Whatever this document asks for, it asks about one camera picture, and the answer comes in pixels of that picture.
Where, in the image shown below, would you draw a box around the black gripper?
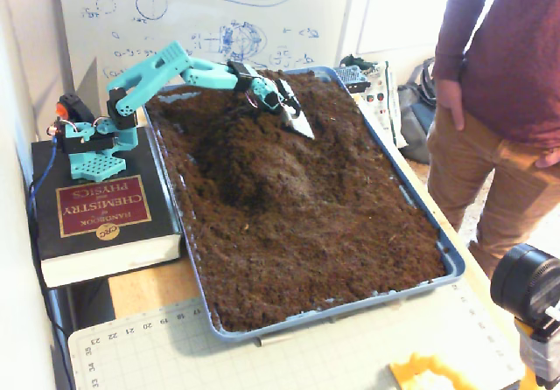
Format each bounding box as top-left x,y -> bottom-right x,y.
262,79 -> 316,141

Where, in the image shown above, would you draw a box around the brown soil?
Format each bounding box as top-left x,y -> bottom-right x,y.
143,69 -> 448,333

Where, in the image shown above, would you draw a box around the teal robot arm with base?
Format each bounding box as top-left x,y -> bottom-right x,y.
54,39 -> 282,181

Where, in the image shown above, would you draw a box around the person's right forearm maroon sleeve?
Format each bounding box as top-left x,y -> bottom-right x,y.
432,0 -> 500,83

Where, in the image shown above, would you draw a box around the person's right hand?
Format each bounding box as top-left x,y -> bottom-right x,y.
436,78 -> 467,132

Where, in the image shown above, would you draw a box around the person's left hand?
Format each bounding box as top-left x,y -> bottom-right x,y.
535,147 -> 560,169

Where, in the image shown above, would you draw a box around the white electronics box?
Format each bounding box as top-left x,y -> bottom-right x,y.
349,60 -> 408,149

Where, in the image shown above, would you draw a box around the grey backpack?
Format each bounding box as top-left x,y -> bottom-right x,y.
396,57 -> 438,166

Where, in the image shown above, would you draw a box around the whiteboard with blue drawings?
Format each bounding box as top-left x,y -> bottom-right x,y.
55,0 -> 355,98

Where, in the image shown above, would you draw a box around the black chemistry physics handbook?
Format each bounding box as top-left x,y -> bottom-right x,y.
30,125 -> 184,289

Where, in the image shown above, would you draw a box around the blue plastic tray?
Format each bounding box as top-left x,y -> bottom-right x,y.
139,65 -> 467,344

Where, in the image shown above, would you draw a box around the person maroon sweater tan trousers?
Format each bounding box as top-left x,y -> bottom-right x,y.
426,0 -> 560,277

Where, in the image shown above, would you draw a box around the short metal bar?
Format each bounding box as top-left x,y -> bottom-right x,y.
255,333 -> 295,347

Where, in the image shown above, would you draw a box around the grey gridded cutting mat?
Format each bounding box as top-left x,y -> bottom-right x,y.
67,278 -> 526,390

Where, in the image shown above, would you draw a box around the yellow plastic part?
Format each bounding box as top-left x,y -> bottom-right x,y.
388,352 -> 482,390

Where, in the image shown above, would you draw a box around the blue cable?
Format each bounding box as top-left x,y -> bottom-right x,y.
25,143 -> 60,233

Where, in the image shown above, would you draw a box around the black camera lens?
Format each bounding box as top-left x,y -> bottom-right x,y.
489,243 -> 560,321

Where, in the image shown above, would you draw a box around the black cable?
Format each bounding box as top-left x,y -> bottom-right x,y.
26,182 -> 78,390

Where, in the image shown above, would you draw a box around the yellow grey camera stand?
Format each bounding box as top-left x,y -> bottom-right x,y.
514,315 -> 560,390

